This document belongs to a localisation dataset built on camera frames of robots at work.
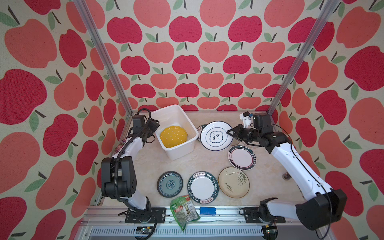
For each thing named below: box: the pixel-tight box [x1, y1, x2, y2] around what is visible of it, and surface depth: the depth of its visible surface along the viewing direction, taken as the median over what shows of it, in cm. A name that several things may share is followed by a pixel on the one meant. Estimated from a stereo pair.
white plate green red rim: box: [227, 145, 257, 171], surface depth 96 cm
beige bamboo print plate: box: [218, 166, 250, 199], surface depth 86 cm
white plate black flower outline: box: [200, 120, 234, 152], surface depth 79 cm
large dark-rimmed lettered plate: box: [187, 171, 219, 204], surface depth 84 cm
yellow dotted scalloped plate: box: [159, 126, 188, 149], surface depth 107 cm
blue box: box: [200, 206, 217, 216], surface depth 77 cm
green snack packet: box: [169, 194, 201, 231], surface depth 76 cm
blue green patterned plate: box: [156, 171, 184, 198], surface depth 86 cm
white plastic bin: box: [150, 104, 199, 160], surface depth 103 cm
